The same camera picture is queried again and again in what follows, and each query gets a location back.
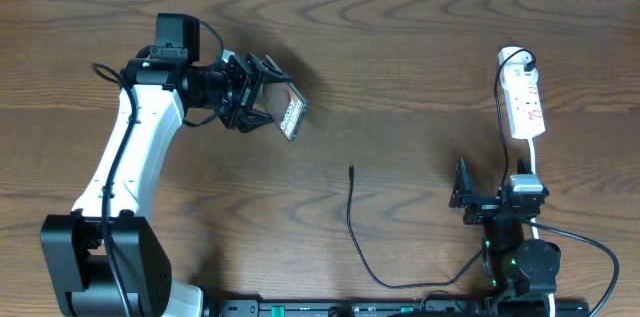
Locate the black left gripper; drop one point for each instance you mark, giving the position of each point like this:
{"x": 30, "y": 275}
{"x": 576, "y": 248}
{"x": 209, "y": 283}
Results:
{"x": 250, "y": 82}

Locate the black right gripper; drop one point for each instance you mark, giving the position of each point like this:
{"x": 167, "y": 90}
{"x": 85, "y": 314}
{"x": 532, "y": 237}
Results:
{"x": 462, "y": 195}

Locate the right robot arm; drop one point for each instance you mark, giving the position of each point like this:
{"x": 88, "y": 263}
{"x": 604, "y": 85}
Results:
{"x": 523, "y": 270}

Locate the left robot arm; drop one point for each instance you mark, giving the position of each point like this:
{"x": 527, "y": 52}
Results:
{"x": 103, "y": 257}

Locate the white power strip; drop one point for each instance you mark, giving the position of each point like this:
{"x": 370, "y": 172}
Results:
{"x": 523, "y": 101}

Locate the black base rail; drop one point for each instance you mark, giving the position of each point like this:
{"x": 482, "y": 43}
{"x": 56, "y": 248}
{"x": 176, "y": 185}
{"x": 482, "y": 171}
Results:
{"x": 439, "y": 306}

